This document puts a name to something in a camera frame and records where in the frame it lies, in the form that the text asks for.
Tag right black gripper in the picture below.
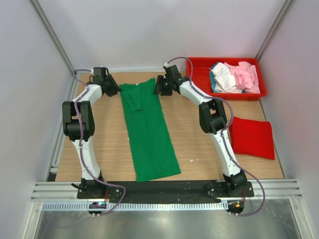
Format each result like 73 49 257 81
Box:
153 76 172 97

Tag green t shirt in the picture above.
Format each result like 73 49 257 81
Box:
120 79 181 182

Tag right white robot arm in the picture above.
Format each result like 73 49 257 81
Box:
154 65 247 197

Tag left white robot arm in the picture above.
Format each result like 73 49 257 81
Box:
62 66 121 199

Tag white t shirt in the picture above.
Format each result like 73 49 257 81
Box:
210 62 237 92

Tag red plastic bin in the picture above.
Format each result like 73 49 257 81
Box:
186 57 267 101

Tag pink t shirt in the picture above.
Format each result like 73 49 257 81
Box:
224 61 260 94

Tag folded red t shirt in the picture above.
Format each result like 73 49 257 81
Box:
229 117 275 160

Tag left aluminium frame post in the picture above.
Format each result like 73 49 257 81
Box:
29 0 74 72

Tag aluminium frame post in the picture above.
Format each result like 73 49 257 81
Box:
29 0 74 72
255 0 296 62

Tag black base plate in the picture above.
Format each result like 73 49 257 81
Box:
71 180 254 201

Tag right aluminium frame post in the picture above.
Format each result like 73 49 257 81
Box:
255 0 296 62

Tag slotted cable duct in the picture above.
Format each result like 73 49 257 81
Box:
42 201 228 211

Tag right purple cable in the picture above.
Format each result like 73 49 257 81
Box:
166 57 266 217

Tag front aluminium rail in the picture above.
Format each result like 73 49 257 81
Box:
31 179 302 201

